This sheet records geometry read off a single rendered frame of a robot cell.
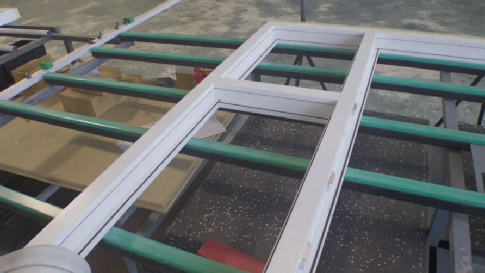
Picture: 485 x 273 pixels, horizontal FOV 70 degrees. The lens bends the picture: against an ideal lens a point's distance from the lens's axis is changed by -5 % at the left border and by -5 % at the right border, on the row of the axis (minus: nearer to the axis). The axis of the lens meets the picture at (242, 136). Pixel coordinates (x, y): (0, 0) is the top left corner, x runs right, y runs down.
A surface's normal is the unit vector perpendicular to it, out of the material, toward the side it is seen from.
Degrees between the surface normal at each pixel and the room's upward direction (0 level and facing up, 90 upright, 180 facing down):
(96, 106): 90
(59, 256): 40
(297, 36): 90
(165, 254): 0
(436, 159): 0
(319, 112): 90
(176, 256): 0
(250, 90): 90
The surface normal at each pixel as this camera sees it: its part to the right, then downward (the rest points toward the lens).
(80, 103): -0.40, 0.55
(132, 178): 0.92, 0.17
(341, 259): -0.07, -0.82
